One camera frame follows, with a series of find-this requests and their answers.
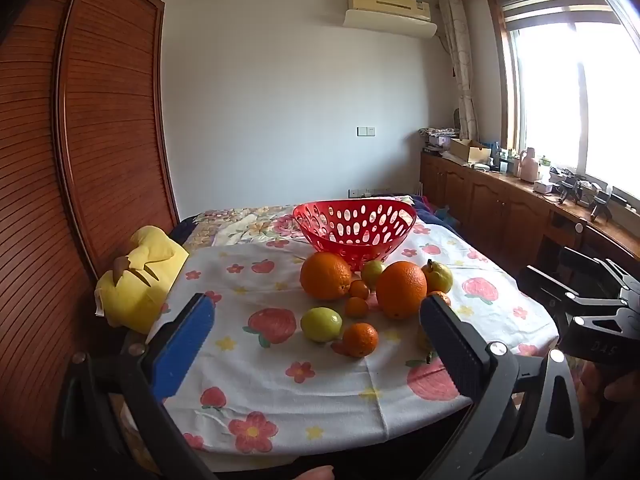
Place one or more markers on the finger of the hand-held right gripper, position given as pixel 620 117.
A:
pixel 580 262
pixel 542 285

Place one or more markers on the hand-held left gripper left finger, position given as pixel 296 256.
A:
pixel 182 345

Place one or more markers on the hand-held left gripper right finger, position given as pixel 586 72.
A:
pixel 450 345

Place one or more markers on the small tangerine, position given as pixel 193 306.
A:
pixel 359 290
pixel 442 297
pixel 356 307
pixel 360 340

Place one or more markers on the yellow-green pear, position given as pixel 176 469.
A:
pixel 439 277

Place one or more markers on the large orange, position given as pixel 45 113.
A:
pixel 325 275
pixel 401 290

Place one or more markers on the green lime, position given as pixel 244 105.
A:
pixel 372 272
pixel 321 325

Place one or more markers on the red perforated plastic basket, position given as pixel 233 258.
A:
pixel 350 247

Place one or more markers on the person's right hand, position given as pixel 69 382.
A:
pixel 617 385

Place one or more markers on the person's left hand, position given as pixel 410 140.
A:
pixel 317 474

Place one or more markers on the yellow plush toy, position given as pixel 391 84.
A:
pixel 135 280

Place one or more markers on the small white box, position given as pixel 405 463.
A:
pixel 542 186

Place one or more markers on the wooden cabinet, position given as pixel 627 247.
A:
pixel 490 210

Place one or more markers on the pink thermos jug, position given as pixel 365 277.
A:
pixel 528 167

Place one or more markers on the dark blue bedsheet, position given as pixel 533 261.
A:
pixel 435 215

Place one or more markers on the floral blanket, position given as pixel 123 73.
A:
pixel 235 227

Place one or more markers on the white strawberry printed cloth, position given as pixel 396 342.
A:
pixel 300 400

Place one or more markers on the open cardboard box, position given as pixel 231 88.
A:
pixel 467 152

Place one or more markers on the wooden framed window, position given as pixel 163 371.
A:
pixel 575 100

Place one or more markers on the patterned curtain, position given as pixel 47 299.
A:
pixel 460 70

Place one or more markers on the wooden slatted wardrobe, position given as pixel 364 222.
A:
pixel 75 135

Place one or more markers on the wall socket strip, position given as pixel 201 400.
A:
pixel 367 192

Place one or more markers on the white wall switch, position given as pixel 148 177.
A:
pixel 366 131

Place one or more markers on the wall air conditioner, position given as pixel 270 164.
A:
pixel 387 10

